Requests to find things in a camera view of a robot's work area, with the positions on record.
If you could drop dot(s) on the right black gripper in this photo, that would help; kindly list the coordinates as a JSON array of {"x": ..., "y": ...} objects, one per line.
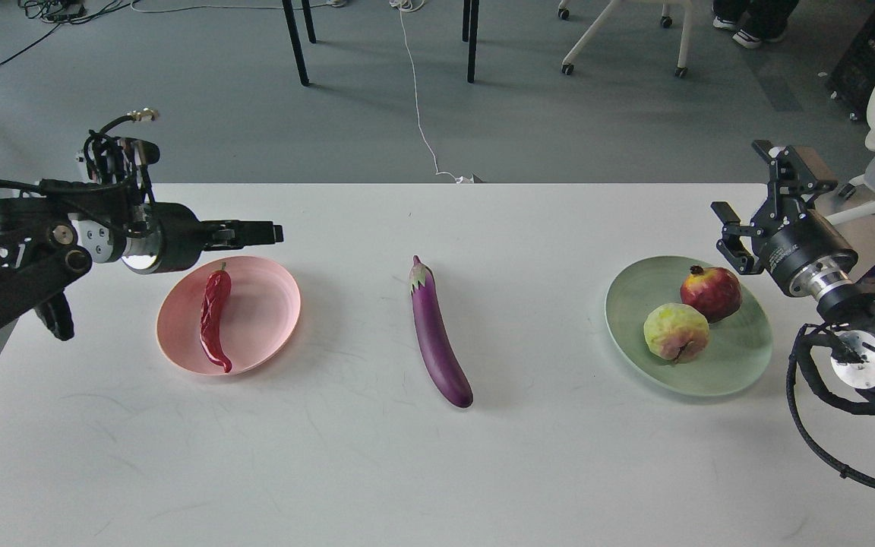
[{"x": 788, "y": 238}]

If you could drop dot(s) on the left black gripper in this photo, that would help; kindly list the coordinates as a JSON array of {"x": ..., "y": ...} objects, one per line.
[{"x": 177, "y": 238}]

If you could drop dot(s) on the red chili pepper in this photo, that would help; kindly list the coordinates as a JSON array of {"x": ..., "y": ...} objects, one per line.
[{"x": 217, "y": 289}]

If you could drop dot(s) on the red pomegranate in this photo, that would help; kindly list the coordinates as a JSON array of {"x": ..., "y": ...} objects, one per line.
[{"x": 713, "y": 291}]

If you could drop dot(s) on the green yellow apple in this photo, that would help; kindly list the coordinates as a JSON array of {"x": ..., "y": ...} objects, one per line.
[{"x": 676, "y": 333}]

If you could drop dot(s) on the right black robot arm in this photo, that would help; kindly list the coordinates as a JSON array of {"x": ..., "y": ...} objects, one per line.
[{"x": 836, "y": 358}]

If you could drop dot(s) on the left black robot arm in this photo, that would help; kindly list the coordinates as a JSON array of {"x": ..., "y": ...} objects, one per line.
[{"x": 53, "y": 231}]

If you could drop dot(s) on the pink plate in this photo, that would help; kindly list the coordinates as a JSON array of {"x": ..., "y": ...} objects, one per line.
[{"x": 257, "y": 320}]

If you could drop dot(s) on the light green plate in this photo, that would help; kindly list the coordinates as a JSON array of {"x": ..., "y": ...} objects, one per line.
[{"x": 740, "y": 347}]

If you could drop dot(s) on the person legs black trousers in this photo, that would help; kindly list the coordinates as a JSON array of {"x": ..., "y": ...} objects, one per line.
[{"x": 754, "y": 23}]

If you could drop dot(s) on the black equipment case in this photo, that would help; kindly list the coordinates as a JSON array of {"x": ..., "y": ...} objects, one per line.
[{"x": 853, "y": 78}]

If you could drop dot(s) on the white rolling chair base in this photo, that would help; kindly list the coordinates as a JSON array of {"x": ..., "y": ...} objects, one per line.
[{"x": 680, "y": 14}]

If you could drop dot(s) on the black table legs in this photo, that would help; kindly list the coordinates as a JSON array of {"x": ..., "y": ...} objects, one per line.
[{"x": 469, "y": 28}]

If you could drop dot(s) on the purple eggplant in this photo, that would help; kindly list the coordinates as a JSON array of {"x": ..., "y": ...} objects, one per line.
[{"x": 437, "y": 354}]

